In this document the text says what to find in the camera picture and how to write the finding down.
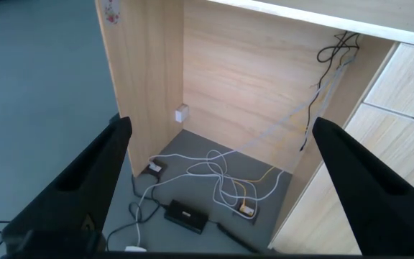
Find white cable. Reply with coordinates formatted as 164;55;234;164
134;149;285;249

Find yellow cable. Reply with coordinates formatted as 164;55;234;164
232;122;308;212

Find grey cable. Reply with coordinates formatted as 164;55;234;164
228;55;357;154

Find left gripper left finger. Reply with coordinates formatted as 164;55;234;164
1;116;133;255

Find wooden counter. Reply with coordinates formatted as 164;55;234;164
94;0;414;255

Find black floor socket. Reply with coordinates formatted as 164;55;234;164
232;201;260;226
141;159;168;183

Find white wall socket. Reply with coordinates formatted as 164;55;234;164
175;104;190;124

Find wooden drawer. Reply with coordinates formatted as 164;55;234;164
364;42;414;126
268;103;414;255

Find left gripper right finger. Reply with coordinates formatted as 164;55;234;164
311;117;414;257

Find floral sticker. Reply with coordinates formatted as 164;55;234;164
102;0;121;25

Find black power adapter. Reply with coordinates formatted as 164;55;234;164
164;199;209;235

